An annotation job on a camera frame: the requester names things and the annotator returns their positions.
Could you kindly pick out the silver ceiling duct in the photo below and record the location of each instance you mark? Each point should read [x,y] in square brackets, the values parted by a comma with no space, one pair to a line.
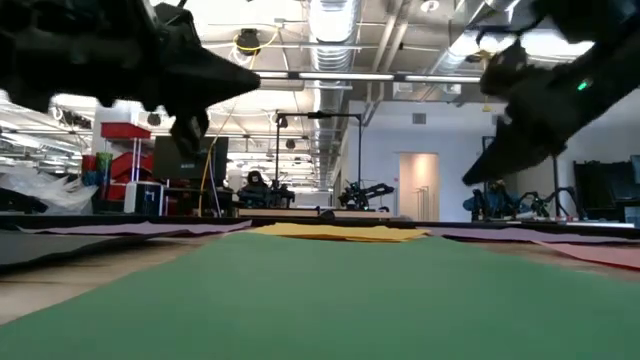
[332,30]

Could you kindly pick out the pink paper sheet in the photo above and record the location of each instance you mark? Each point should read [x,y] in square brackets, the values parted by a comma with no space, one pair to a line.
[600,256]

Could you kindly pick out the blue cup stack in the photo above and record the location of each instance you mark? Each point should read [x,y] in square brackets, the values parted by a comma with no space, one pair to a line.
[92,178]

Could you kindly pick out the white box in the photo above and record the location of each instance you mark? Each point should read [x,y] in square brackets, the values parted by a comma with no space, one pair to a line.
[144,200]

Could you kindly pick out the black camera stand frame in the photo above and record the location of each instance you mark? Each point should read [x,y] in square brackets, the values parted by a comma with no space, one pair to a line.
[320,114]

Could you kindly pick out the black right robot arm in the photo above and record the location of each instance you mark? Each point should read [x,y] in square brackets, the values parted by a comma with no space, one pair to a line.
[615,75]

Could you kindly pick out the black paper sheet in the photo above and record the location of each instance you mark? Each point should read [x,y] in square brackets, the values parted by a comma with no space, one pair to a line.
[50,247]

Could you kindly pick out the green paper sheet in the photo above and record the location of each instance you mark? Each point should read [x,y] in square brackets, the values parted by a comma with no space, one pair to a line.
[320,300]

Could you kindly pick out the yellow paper sheet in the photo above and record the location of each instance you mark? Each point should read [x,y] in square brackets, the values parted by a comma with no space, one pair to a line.
[325,230]
[380,239]

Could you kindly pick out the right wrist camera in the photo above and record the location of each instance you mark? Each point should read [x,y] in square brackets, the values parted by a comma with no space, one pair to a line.
[502,70]

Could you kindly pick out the green cup stack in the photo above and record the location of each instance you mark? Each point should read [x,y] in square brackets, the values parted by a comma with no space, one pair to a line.
[104,162]

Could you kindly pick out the grey wall vent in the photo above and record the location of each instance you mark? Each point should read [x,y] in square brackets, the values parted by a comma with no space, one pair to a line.
[419,118]

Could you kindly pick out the red bin rack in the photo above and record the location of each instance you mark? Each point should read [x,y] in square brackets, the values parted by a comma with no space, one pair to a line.
[125,131]

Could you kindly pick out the black monitor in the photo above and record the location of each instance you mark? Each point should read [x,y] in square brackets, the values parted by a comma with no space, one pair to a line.
[165,167]

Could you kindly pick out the black frame bracket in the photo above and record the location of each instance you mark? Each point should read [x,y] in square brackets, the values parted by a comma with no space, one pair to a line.
[327,215]

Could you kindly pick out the purple paper sheet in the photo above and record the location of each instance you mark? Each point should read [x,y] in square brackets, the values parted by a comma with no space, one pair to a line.
[525,234]
[140,227]

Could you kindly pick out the long ceiling light bar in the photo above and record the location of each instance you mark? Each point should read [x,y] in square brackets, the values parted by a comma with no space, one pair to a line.
[345,76]

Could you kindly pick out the red cup stack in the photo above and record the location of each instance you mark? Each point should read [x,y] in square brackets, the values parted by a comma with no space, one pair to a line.
[89,164]

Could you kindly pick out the clear plastic sheet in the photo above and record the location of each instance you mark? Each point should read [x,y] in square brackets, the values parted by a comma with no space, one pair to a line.
[50,190]

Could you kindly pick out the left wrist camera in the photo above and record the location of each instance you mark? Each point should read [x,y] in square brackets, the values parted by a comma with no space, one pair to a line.
[189,135]

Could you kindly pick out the background robot arms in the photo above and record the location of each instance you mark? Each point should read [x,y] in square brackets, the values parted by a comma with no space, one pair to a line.
[540,205]

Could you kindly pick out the black ceiling device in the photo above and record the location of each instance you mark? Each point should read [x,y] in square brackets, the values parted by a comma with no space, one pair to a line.
[248,40]

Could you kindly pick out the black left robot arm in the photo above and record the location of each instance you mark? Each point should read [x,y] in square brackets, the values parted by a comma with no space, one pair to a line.
[60,50]

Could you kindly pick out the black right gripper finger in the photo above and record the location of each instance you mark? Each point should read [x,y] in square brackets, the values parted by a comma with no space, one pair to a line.
[510,152]
[505,172]

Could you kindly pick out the person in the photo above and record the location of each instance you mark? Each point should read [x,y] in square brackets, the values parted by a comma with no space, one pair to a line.
[495,202]
[255,180]

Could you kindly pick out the black cabinet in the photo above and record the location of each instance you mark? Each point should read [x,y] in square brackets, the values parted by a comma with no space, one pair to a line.
[605,190]

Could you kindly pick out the black aluminium table frame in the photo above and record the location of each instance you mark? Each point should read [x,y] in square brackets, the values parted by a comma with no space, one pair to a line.
[100,218]

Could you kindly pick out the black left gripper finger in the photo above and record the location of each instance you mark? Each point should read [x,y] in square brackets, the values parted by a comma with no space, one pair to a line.
[205,92]
[210,67]

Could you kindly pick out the black background robot arm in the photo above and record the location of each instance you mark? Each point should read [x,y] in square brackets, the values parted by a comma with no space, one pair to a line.
[370,190]

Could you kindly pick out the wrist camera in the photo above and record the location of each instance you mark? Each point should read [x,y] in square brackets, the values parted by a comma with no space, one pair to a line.
[502,70]
[189,135]

